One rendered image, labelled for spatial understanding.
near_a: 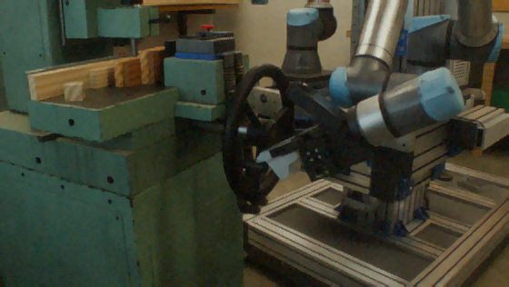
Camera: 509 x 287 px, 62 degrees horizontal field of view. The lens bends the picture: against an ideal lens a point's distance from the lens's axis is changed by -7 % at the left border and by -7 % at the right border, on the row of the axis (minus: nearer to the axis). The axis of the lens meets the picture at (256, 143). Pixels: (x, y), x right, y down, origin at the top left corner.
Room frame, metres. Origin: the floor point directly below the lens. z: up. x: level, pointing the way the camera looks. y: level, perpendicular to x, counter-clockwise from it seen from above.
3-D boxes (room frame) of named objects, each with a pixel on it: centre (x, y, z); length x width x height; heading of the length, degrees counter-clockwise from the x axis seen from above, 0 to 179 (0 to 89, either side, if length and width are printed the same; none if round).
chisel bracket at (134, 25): (1.08, 0.30, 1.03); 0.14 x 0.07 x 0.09; 62
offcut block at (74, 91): (0.84, 0.35, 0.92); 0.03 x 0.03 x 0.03; 14
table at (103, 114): (1.04, 0.18, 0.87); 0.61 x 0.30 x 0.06; 152
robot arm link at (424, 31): (1.32, -0.51, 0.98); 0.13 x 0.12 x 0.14; 58
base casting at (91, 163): (1.13, 0.40, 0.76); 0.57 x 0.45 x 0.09; 62
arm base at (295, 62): (1.69, -0.17, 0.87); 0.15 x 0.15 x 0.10
